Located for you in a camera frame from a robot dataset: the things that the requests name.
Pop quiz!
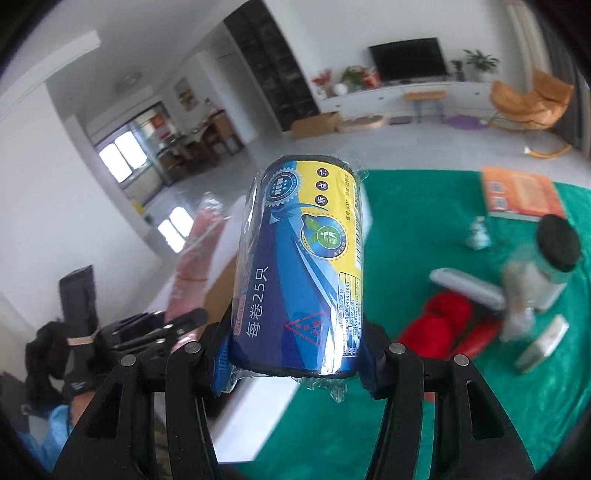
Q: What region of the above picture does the large potted green plant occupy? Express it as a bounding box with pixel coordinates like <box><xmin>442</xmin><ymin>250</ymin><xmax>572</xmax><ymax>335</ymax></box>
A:
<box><xmin>463</xmin><ymin>48</ymin><xmax>501</xmax><ymax>83</ymax></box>

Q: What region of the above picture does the brown cardboard box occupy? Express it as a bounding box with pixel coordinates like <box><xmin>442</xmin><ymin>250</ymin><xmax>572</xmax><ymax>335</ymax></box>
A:
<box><xmin>290</xmin><ymin>111</ymin><xmax>342</xmax><ymax>140</ymax></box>

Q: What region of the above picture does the pink floral cloth pouch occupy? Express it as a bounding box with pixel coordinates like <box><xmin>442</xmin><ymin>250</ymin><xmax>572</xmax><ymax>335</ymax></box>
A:
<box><xmin>164</xmin><ymin>208</ymin><xmax>227</xmax><ymax>324</ymax></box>

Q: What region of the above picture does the round wooden tray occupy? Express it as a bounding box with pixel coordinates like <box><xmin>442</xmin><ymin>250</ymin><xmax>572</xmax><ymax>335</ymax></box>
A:
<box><xmin>339</xmin><ymin>115</ymin><xmax>386</xmax><ymax>134</ymax></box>

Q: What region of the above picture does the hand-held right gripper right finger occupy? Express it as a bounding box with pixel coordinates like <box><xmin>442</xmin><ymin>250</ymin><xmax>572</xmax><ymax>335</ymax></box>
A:
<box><xmin>358</xmin><ymin>323</ymin><xmax>536</xmax><ymax>480</ymax></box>

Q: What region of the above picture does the grey wipes packet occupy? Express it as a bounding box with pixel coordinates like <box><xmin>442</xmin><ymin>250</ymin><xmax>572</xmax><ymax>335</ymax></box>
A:
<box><xmin>428</xmin><ymin>268</ymin><xmax>506</xmax><ymax>315</ymax></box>

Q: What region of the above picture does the blue yellow trash bag roll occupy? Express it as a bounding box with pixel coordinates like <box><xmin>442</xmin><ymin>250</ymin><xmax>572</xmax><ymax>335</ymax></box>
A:
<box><xmin>228</xmin><ymin>156</ymin><xmax>372</xmax><ymax>402</ymax></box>

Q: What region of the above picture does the yellow white tissue pack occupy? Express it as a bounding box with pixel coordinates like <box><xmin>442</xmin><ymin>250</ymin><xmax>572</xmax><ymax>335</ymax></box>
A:
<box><xmin>513</xmin><ymin>315</ymin><xmax>570</xmax><ymax>374</ymax></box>

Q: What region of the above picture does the black flat television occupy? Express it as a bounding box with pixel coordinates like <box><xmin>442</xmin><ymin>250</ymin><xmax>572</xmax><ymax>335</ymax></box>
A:
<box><xmin>368</xmin><ymin>38</ymin><xmax>448</xmax><ymax>84</ymax></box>

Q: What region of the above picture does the teal embroidered sachet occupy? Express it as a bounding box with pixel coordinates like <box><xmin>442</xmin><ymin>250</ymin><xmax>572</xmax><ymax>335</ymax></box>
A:
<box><xmin>464</xmin><ymin>217</ymin><xmax>492</xmax><ymax>251</ymax></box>

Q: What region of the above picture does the white cardboard box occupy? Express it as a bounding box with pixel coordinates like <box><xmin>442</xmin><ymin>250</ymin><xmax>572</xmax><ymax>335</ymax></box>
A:
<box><xmin>139</xmin><ymin>194</ymin><xmax>301</xmax><ymax>464</ymax></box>

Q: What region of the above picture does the orange book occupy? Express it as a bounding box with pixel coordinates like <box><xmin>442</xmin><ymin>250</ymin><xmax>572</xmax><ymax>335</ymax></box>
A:
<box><xmin>480</xmin><ymin>167</ymin><xmax>568</xmax><ymax>223</ymax></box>

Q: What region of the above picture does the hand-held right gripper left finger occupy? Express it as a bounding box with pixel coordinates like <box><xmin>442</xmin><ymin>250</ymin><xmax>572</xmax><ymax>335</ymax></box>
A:
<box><xmin>51</xmin><ymin>323</ymin><xmax>236</xmax><ymax>480</ymax></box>

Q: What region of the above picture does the purple round rug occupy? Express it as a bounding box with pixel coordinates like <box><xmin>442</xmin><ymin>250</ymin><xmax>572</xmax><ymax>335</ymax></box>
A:
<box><xmin>444</xmin><ymin>115</ymin><xmax>485</xmax><ymax>132</ymax></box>

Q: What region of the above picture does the orange lounge chair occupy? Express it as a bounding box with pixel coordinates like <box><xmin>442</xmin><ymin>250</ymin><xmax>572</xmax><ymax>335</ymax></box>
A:
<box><xmin>488</xmin><ymin>69</ymin><xmax>575</xmax><ymax>158</ymax></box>

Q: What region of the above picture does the framed wall picture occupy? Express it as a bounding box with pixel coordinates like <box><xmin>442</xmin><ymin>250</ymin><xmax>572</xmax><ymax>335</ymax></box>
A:
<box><xmin>174</xmin><ymin>76</ymin><xmax>195</xmax><ymax>112</ymax></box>

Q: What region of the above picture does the dark display cabinet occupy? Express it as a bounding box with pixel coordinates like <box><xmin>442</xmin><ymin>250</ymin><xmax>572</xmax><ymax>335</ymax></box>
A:
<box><xmin>224</xmin><ymin>0</ymin><xmax>321</xmax><ymax>132</ymax></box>

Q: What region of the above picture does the wooden stool with metal legs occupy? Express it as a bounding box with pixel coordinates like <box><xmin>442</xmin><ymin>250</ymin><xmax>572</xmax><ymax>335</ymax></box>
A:
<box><xmin>403</xmin><ymin>90</ymin><xmax>448</xmax><ymax>123</ymax></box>

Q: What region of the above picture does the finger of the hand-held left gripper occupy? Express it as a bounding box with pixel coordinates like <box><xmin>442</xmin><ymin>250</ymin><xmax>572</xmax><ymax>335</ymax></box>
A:
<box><xmin>117</xmin><ymin>308</ymin><xmax>208</xmax><ymax>340</ymax></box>
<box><xmin>111</xmin><ymin>337</ymin><xmax>185</xmax><ymax>357</ymax></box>

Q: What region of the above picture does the wooden dining set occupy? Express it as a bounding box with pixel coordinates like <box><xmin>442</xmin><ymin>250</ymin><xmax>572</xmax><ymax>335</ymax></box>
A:
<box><xmin>157</xmin><ymin>111</ymin><xmax>245</xmax><ymax>185</ymax></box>

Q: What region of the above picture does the clear jar with black lid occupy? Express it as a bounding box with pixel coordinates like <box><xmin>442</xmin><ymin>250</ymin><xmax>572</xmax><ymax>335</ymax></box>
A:
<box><xmin>501</xmin><ymin>215</ymin><xmax>581</xmax><ymax>342</ymax></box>

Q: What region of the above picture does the green and red bouquet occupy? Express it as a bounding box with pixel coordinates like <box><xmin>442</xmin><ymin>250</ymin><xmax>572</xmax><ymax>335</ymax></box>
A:
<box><xmin>341</xmin><ymin>65</ymin><xmax>382</xmax><ymax>92</ymax></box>

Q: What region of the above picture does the red flower arrangement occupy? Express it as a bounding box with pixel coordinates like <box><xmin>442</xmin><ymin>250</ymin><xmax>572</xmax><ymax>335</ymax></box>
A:
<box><xmin>311</xmin><ymin>69</ymin><xmax>333</xmax><ymax>97</ymax></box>

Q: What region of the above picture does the grey curtain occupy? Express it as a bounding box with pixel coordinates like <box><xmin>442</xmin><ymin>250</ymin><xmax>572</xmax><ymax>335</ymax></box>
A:
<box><xmin>547</xmin><ymin>28</ymin><xmax>585</xmax><ymax>148</ymax></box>

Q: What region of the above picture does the white tower air conditioner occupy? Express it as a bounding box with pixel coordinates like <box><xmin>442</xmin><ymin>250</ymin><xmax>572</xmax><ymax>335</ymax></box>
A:
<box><xmin>510</xmin><ymin>0</ymin><xmax>550</xmax><ymax>79</ymax></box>

